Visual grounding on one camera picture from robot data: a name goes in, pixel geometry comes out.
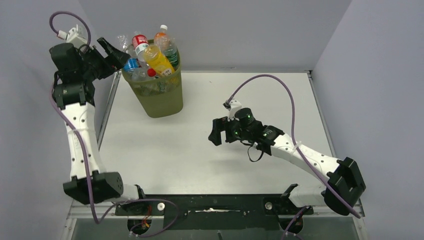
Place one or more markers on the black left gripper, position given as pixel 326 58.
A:
pixel 115 59

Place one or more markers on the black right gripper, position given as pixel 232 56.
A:
pixel 220 125

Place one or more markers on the blue label water bottle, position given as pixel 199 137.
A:
pixel 126 45

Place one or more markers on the yellow juice bottle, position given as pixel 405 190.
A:
pixel 158 61

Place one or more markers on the red label bottle red cap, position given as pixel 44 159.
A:
pixel 143 74

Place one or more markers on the orange label tea bottle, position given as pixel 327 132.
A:
pixel 162 38

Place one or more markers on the dark green label bottle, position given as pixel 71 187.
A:
pixel 172 54

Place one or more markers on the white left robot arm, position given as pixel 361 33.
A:
pixel 78 66

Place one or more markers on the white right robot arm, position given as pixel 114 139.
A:
pixel 342 183

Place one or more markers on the green plastic mesh bin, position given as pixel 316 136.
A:
pixel 159 97

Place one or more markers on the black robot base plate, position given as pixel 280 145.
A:
pixel 215 211

